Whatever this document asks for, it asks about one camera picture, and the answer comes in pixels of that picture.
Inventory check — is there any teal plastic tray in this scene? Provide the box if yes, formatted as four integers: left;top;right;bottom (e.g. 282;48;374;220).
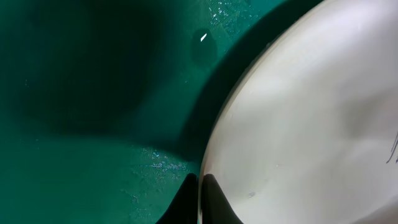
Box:
1;0;317;223

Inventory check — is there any pink plate with stain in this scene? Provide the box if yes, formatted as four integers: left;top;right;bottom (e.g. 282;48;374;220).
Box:
198;0;397;224

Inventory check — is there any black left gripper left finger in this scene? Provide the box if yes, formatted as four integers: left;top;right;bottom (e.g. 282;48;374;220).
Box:
156;173;198;224

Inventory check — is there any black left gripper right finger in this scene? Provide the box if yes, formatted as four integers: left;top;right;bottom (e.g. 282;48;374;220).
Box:
201;174;243;224

